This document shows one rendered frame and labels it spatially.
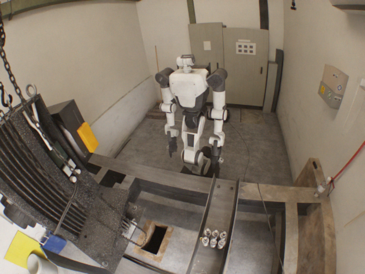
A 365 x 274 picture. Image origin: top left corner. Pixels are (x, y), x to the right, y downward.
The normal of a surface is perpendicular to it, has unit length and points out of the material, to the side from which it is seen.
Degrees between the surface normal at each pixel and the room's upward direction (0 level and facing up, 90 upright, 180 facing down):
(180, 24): 90
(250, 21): 90
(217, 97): 90
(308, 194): 0
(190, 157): 66
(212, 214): 0
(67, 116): 90
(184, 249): 0
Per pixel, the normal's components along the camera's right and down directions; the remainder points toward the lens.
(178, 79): -0.39, -0.10
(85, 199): 0.99, -0.04
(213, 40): -0.30, 0.64
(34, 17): 0.94, 0.11
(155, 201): -0.13, -0.76
